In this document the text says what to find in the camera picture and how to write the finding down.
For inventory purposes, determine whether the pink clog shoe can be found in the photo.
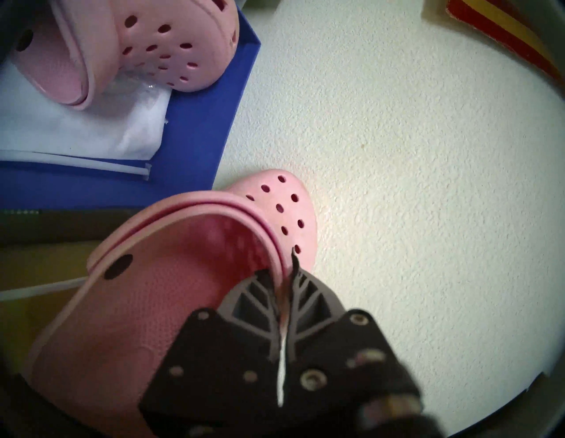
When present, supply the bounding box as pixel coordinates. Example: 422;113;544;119
9;0;241;111
22;169;319;438

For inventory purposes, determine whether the white tissue paper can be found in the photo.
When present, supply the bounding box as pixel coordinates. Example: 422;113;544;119
0;62;173;181

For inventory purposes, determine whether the red yellow striped flag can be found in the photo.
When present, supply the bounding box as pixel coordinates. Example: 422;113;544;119
446;0;565;89

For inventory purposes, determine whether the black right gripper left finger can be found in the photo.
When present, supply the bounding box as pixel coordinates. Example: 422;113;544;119
140;269;284;438

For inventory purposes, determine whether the blue open shoe box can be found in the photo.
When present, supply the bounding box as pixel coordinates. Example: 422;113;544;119
0;4;262;211

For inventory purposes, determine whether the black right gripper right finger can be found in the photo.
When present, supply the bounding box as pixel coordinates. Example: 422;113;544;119
282;246;442;438

